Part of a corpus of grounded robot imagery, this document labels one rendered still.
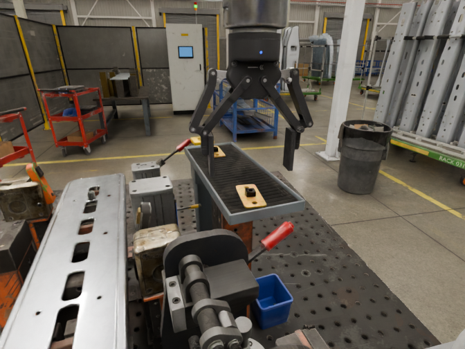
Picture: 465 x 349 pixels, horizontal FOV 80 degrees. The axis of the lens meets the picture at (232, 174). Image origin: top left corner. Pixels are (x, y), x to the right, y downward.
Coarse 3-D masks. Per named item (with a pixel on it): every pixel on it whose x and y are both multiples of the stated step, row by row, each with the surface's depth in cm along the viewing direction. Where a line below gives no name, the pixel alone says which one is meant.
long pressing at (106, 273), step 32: (64, 192) 87; (64, 224) 70; (96, 224) 70; (64, 256) 59; (96, 256) 59; (32, 288) 51; (64, 288) 51; (96, 288) 51; (32, 320) 45; (96, 320) 45; (128, 320) 45
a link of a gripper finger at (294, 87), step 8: (296, 72) 41; (296, 80) 42; (288, 88) 44; (296, 88) 42; (296, 96) 43; (296, 104) 45; (304, 104) 44; (304, 112) 44; (304, 120) 45; (312, 120) 45
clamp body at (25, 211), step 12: (12, 180) 80; (24, 180) 80; (0, 192) 76; (12, 192) 77; (24, 192) 78; (36, 192) 79; (0, 204) 77; (12, 204) 78; (24, 204) 80; (36, 204) 80; (48, 204) 84; (12, 216) 79; (24, 216) 80; (36, 216) 81; (48, 216) 84; (36, 228) 83; (36, 240) 84; (36, 252) 86
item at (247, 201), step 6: (240, 186) 53; (246, 186) 53; (252, 186) 53; (240, 192) 51; (246, 192) 49; (252, 192) 49; (258, 192) 51; (246, 198) 48; (252, 198) 48; (258, 198) 48; (246, 204) 46; (252, 204) 46; (258, 204) 46; (264, 204) 46
